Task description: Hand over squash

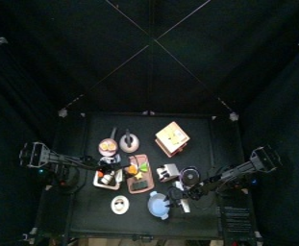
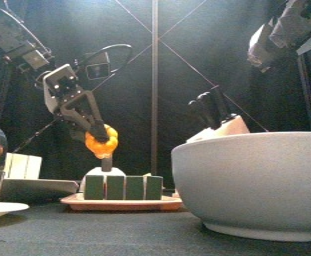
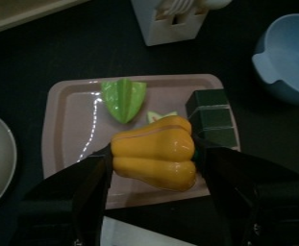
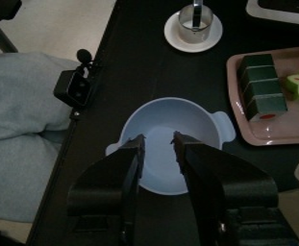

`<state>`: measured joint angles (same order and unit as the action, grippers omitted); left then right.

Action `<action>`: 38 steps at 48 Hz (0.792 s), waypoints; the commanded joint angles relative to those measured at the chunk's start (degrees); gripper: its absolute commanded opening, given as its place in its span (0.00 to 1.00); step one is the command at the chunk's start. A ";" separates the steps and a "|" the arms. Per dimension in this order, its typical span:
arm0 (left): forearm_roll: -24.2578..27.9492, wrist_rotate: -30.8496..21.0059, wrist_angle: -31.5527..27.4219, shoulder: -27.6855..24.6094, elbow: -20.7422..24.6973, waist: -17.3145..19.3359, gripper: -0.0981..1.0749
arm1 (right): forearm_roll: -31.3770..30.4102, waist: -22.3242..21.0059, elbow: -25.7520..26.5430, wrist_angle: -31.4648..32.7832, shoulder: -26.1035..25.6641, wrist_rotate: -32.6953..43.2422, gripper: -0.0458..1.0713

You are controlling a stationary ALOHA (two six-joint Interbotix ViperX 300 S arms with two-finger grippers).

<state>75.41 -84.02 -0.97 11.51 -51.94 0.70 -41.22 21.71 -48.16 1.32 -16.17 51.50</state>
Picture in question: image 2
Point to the black frame side post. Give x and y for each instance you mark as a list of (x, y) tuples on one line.
[(306, 93)]

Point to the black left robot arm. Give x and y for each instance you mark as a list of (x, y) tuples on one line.
[(8, 35)]

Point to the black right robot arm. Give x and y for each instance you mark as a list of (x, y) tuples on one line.
[(298, 23)]

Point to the pink rectangular tray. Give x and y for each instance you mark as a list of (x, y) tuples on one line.
[(121, 204)]

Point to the large white bowl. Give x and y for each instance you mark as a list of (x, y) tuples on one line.
[(251, 186)]

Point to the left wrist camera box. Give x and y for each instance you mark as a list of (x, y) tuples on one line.
[(97, 69)]

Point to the white ribbed toy appliance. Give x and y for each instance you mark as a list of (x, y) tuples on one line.
[(24, 165)]

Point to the vertical frame pole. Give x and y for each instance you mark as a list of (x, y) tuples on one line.
[(153, 83)]

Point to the green toy block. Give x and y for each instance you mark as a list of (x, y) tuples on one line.
[(115, 187), (135, 187), (153, 187), (93, 187)]

